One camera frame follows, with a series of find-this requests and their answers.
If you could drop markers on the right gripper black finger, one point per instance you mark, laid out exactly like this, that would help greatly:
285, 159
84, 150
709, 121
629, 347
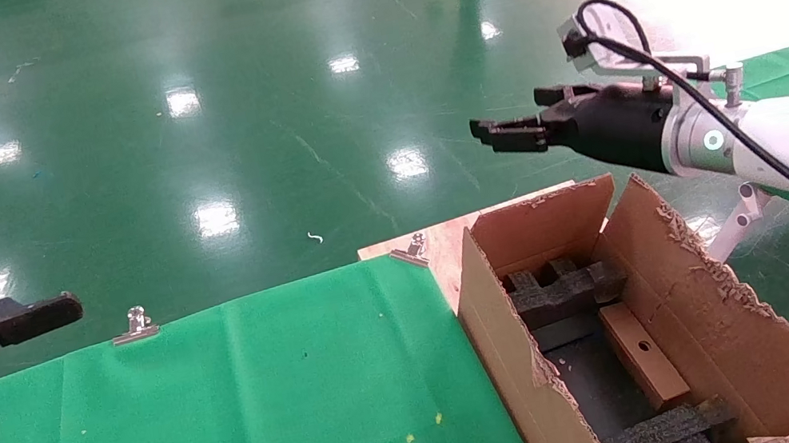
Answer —
513, 135
566, 92

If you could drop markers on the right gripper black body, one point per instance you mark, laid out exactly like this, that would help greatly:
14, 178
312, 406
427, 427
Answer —
613, 126

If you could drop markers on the small cardboard box with hole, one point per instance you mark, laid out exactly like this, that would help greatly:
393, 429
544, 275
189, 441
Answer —
641, 356

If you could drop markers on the large open cardboard carton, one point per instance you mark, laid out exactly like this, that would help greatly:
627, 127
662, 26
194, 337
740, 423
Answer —
502, 348

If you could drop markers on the silver binder clip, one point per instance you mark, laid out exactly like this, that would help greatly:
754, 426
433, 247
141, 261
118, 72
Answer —
412, 251
137, 324

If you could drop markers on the black foam insert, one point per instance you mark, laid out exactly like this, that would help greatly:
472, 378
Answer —
561, 293
659, 434

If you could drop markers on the white floor scrap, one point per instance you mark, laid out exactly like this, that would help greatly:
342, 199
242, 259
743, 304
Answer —
316, 237

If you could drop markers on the large green table cloth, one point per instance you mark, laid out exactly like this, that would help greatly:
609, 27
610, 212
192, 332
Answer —
233, 412

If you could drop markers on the white metal table frame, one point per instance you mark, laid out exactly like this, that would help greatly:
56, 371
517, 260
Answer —
742, 213

